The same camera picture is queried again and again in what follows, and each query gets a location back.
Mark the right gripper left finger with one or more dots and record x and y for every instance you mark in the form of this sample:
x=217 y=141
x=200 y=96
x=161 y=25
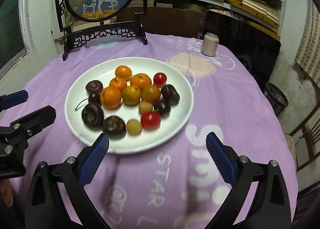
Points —
x=45 y=207

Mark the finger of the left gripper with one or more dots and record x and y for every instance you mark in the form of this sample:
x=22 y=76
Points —
x=14 y=99
x=33 y=123

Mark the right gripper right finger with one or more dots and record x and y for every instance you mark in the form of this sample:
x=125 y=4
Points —
x=270 y=207

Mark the dark cherry with stem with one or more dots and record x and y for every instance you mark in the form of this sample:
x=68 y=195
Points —
x=93 y=98

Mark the dark water chestnut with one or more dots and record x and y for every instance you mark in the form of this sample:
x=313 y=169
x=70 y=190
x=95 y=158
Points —
x=114 y=127
x=170 y=95
x=92 y=116
x=94 y=86

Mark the orange fruit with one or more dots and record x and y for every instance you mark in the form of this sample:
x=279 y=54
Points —
x=110 y=97

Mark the orange mandarin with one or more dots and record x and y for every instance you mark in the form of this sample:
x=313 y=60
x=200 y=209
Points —
x=118 y=83
x=123 y=72
x=141 y=81

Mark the yellow kumquat top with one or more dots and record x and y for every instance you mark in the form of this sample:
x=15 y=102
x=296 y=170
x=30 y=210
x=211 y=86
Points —
x=144 y=107

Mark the red cherry tomato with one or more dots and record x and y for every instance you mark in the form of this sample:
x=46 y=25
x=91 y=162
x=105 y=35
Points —
x=150 y=120
x=160 y=79

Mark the yellow orange small citrus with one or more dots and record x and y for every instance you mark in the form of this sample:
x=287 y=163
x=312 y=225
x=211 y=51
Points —
x=151 y=94

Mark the person's left hand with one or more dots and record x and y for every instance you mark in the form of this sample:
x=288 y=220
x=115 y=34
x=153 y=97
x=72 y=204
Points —
x=6 y=192

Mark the wooden chair right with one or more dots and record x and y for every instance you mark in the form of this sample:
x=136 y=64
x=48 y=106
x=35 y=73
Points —
x=311 y=137

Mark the black round stool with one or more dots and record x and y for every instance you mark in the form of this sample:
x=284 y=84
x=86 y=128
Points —
x=276 y=98

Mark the round deer screen ornament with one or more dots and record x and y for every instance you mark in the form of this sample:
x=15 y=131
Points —
x=82 y=21

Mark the patterned hanging cloth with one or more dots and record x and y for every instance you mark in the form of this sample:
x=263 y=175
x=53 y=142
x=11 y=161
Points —
x=308 y=52

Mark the black panel behind table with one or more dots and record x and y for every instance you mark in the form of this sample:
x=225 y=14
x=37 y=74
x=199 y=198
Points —
x=256 y=50

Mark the pink beverage can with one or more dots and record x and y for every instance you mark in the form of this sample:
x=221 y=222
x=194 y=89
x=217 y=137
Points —
x=210 y=44

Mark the window with white frame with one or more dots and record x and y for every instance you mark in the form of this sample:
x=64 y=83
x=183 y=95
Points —
x=14 y=44

